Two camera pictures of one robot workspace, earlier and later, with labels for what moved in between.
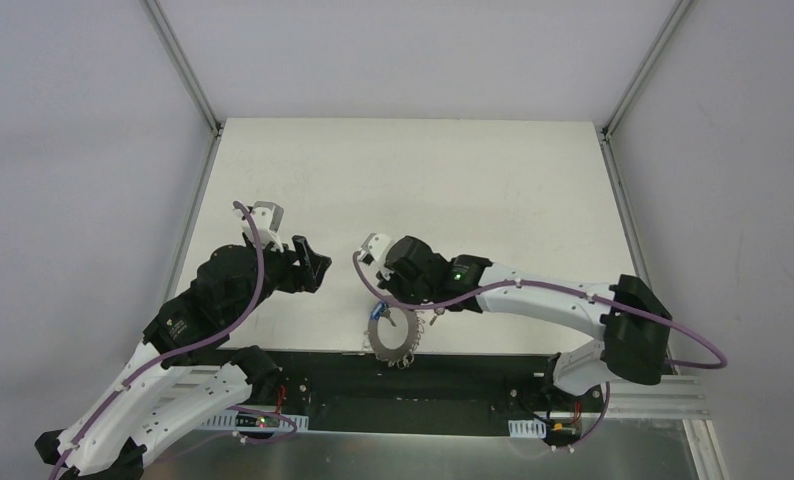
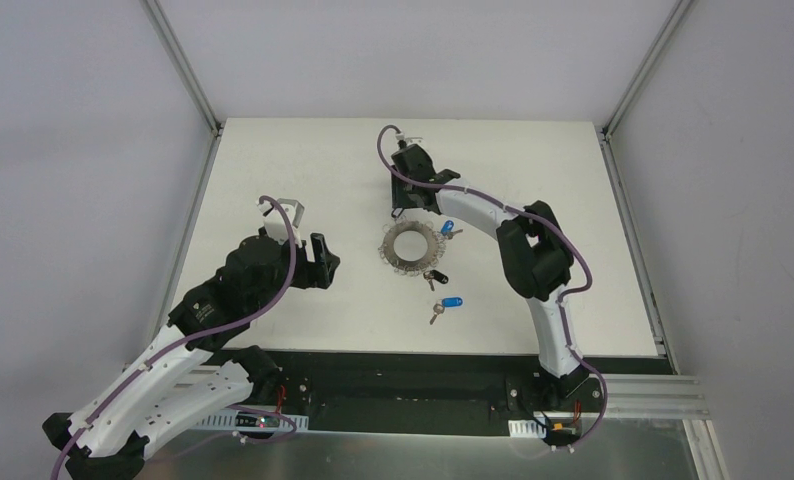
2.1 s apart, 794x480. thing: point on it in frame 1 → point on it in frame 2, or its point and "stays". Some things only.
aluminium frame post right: (606, 130) stays
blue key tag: (378, 310) → (447, 227)
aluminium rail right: (672, 397) stays
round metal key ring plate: (396, 354) → (433, 257)
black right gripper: (397, 291) → (406, 185)
